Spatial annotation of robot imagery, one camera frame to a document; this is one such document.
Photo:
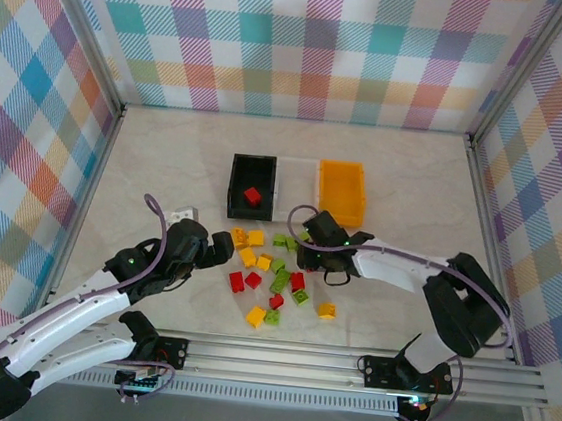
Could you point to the long green lego brick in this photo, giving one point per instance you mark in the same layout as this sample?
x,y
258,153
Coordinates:
x,y
281,281

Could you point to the white translucent plastic bin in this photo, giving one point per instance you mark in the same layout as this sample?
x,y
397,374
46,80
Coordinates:
x,y
296,182

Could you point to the aluminium table side rail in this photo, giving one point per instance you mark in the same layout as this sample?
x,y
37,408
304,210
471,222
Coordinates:
x,y
485,217
85,210

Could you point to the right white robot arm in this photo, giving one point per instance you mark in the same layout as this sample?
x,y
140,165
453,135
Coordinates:
x,y
395,273

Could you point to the red lego brick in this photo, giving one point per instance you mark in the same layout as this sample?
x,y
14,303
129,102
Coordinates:
x,y
236,281
277,301
252,196
253,280
297,281

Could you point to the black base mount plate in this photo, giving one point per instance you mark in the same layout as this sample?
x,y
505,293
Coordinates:
x,y
173,352
379,372

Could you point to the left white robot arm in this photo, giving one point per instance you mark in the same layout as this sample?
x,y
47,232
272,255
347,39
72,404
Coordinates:
x,y
63,318

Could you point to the aluminium frame post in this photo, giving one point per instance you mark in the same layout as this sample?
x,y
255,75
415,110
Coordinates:
x,y
524,70
86,34

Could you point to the black plastic bin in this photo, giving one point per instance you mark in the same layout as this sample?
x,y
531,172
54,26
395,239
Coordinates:
x,y
248,212

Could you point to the controller board with green connector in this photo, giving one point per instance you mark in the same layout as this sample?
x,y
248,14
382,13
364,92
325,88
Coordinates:
x,y
140,377

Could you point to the controller board with lit LED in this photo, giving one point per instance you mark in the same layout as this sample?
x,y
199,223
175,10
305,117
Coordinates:
x,y
416,405

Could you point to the wide aluminium base rail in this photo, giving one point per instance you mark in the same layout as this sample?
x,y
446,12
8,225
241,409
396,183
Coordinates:
x,y
270,360

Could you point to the orange plastic bin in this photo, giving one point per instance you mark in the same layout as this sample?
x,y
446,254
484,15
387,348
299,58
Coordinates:
x,y
340,191

